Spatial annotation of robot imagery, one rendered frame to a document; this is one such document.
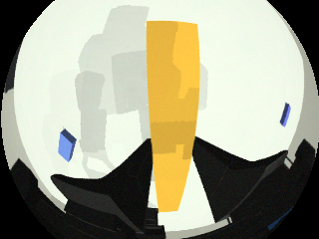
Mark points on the yellow bar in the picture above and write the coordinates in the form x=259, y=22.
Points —
x=173, y=95

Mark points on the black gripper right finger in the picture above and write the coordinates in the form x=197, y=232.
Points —
x=226, y=178

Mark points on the blue rectangular block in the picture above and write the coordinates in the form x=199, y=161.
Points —
x=66, y=145
x=286, y=112

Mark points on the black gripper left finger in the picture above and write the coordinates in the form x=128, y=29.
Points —
x=124, y=191

